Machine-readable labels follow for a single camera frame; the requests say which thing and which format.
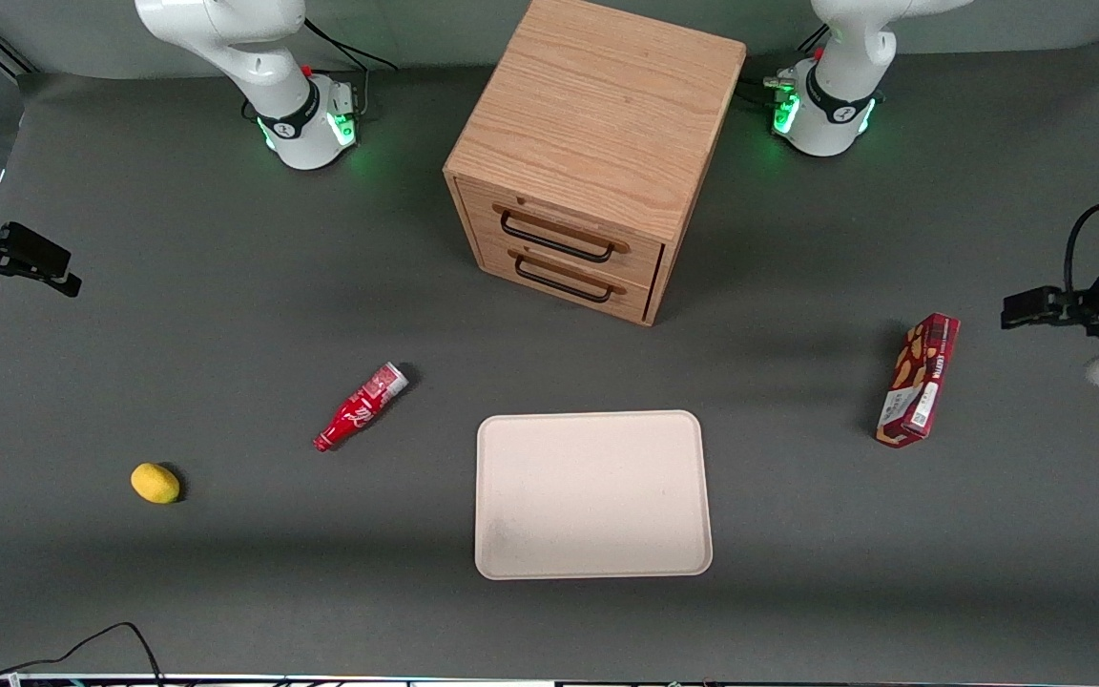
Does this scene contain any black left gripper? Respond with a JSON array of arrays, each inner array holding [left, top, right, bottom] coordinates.
[[1003, 256, 1099, 337]]

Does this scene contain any red plaid cookie box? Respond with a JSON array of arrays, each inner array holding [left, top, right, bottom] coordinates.
[[875, 313, 961, 449]]

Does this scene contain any cream rectangular tray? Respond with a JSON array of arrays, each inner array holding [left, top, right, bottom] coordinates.
[[474, 410, 714, 581]]

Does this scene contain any yellow lemon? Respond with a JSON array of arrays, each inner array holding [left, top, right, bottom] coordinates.
[[131, 463, 181, 505]]

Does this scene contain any red cola bottle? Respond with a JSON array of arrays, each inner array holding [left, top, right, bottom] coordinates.
[[313, 362, 410, 453]]

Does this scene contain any wooden drawer front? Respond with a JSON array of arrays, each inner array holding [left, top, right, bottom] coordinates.
[[475, 234, 655, 322], [459, 179, 665, 287]]

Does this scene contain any wooden two-drawer cabinet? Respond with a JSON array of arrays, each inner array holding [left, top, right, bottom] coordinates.
[[443, 0, 748, 327]]

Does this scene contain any black left arm base cable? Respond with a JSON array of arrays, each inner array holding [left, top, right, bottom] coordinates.
[[738, 29, 829, 108]]

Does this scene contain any black arm base cable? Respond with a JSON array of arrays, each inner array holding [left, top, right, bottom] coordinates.
[[738, 29, 829, 108], [304, 17, 399, 73]]

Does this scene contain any black cable on table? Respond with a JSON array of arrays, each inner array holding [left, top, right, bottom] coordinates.
[[0, 622, 165, 687]]

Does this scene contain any black right arm base cable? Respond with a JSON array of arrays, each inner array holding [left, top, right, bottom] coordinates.
[[304, 17, 399, 73]]

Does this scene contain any black drawer handle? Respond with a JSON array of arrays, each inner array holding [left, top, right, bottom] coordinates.
[[514, 253, 613, 304], [500, 210, 615, 264]]

